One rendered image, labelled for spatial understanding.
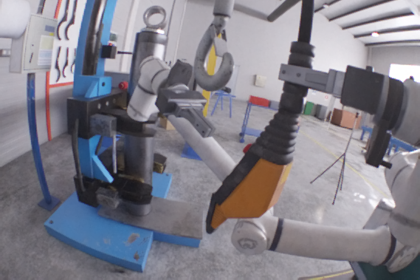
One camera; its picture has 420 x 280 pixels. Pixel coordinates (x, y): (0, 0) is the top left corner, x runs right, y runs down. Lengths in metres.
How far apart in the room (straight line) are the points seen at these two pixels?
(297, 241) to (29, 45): 1.68
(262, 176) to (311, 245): 0.37
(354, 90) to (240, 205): 0.28
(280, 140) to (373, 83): 0.17
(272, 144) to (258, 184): 0.07
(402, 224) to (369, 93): 0.20
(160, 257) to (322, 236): 1.16
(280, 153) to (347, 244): 0.46
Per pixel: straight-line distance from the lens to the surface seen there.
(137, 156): 1.25
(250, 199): 0.35
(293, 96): 0.30
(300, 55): 0.30
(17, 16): 1.36
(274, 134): 0.31
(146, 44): 1.11
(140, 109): 0.63
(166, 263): 1.49
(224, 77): 0.27
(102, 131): 0.97
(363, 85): 0.24
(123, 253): 1.39
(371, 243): 0.73
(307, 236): 0.62
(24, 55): 1.44
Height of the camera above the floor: 1.28
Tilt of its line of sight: 15 degrees down
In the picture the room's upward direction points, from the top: 11 degrees clockwise
